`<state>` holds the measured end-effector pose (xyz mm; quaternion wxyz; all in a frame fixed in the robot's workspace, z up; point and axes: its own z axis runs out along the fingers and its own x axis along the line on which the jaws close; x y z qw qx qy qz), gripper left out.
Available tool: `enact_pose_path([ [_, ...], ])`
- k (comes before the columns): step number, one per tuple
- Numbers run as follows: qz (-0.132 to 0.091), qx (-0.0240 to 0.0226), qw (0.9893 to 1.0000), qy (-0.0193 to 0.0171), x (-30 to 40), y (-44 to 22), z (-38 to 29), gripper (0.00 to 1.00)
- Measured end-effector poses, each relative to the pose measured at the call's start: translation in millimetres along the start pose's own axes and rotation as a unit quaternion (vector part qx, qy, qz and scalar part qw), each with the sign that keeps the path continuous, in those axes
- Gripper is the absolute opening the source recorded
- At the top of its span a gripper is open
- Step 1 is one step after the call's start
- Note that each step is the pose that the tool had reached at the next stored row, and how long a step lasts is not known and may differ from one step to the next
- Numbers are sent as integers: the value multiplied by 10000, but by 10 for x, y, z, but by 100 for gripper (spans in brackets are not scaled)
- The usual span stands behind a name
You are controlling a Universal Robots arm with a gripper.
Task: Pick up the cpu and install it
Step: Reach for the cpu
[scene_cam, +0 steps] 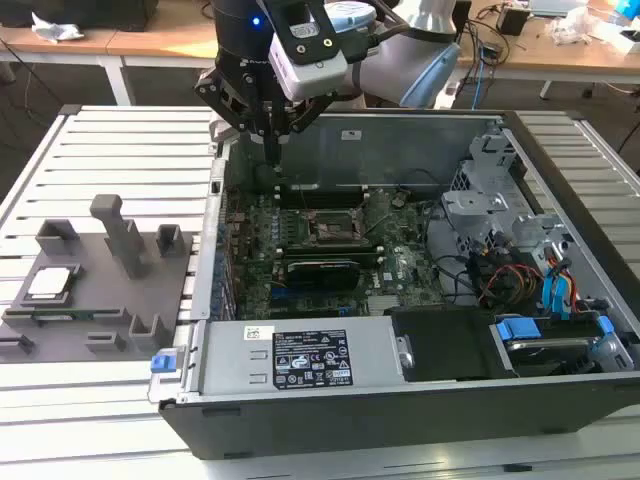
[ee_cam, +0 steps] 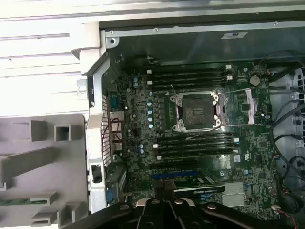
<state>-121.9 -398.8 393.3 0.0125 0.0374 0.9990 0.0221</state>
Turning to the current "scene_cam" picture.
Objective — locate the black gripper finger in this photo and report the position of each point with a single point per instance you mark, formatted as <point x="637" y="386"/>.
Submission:
<point x="220" y="97"/>
<point x="305" y="116"/>

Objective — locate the silver square CPU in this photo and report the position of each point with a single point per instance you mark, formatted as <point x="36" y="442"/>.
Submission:
<point x="50" y="283"/>

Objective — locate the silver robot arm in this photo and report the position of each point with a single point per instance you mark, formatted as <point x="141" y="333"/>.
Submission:
<point x="380" y="75"/>

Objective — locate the CPU socket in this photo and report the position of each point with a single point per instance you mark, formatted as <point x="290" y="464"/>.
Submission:
<point x="334" y="231"/>

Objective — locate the grey case corner hinge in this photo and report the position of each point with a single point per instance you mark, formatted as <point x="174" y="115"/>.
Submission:
<point x="220" y="132"/>

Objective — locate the white case sticker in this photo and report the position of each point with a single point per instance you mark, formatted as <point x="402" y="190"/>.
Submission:
<point x="351" y="134"/>

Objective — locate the wooden office desk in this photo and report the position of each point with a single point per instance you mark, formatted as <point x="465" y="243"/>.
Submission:
<point x="550" y="57"/>
<point x="75" y="45"/>
<point x="165" y="45"/>

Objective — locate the thin metal locking lever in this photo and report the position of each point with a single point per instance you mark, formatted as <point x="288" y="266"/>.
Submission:
<point x="303" y="194"/>

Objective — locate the round coin battery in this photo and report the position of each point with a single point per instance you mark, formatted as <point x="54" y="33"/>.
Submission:
<point x="397" y="201"/>

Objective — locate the white power adapter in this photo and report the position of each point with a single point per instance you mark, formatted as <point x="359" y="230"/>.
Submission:
<point x="446" y="92"/>

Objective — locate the black graphics card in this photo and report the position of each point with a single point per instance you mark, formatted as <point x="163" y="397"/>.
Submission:
<point x="320" y="275"/>

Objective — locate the crumpled white paper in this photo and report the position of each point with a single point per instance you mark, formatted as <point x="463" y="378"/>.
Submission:
<point x="55" y="30"/>

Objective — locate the green motherboard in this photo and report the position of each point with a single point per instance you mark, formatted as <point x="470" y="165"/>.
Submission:
<point x="410" y="270"/>

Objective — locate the silver drive cage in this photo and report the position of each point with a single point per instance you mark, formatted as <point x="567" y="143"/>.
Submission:
<point x="472" y="202"/>

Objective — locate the small grey adapter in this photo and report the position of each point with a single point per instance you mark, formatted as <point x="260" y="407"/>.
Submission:
<point x="492" y="50"/>

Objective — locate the silver chipset heatsink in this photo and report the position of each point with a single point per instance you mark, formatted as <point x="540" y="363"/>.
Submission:
<point x="384" y="305"/>

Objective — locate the small black box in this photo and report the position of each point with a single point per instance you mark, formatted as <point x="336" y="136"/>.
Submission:
<point x="512" y="22"/>

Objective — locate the grey parts rack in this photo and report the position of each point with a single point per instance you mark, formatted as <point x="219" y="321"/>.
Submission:
<point x="105" y="300"/>

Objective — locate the silver power supply unit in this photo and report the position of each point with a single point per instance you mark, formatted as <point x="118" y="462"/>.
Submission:
<point x="230" y="360"/>

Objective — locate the green RAM stick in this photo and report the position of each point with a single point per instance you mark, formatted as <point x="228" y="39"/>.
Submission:
<point x="85" y="315"/>

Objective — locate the blue case latch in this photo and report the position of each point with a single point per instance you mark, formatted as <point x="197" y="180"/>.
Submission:
<point x="162" y="363"/>

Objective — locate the silver laptop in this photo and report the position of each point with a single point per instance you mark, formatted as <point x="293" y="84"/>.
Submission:
<point x="555" y="5"/>

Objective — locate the clear plastic wrap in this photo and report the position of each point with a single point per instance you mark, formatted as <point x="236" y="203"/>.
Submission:
<point x="570" y="27"/>

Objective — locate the hard disk in blue carrier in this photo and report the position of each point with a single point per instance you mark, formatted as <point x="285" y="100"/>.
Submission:
<point x="520" y="331"/>

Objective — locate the black open PC case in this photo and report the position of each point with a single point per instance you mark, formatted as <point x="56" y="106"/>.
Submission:
<point x="350" y="425"/>

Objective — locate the white flat box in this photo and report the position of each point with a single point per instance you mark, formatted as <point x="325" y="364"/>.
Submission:
<point x="617" y="39"/>

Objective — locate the blue box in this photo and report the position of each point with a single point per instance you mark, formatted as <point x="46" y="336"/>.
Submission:
<point x="625" y="7"/>

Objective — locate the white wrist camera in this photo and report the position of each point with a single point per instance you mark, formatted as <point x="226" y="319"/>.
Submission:
<point x="312" y="75"/>

